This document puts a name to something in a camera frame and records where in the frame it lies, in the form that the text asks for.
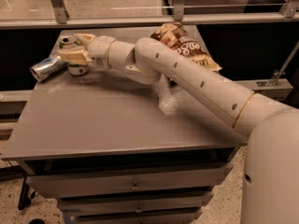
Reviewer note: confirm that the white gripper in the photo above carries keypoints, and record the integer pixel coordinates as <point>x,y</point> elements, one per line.
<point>97,50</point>

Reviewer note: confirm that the white green 7up can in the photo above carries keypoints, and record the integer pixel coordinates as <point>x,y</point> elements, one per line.
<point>69,42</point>

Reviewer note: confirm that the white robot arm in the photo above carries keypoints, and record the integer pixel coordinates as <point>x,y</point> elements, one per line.
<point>271,173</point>

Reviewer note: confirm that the silver blue redbull can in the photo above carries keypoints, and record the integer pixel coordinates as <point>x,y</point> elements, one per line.
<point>47,67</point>

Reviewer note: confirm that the grey metal railing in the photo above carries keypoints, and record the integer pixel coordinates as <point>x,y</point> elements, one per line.
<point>29,14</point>

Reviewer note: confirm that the grey drawer cabinet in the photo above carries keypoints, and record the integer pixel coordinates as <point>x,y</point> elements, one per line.
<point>103,121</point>

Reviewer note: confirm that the brown chip bag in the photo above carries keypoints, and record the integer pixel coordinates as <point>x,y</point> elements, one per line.
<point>176,37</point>

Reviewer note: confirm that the top grey drawer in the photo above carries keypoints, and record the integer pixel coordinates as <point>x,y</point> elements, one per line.
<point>131,180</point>

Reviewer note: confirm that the grey drawer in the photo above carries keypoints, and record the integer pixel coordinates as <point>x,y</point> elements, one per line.
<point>172,216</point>
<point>131,180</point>
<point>137,203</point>

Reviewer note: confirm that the middle grey drawer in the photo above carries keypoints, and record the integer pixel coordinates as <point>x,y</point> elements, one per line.
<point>137,203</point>

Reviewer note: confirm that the bottom grey drawer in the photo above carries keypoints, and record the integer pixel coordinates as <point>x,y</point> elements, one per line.
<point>172,216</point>

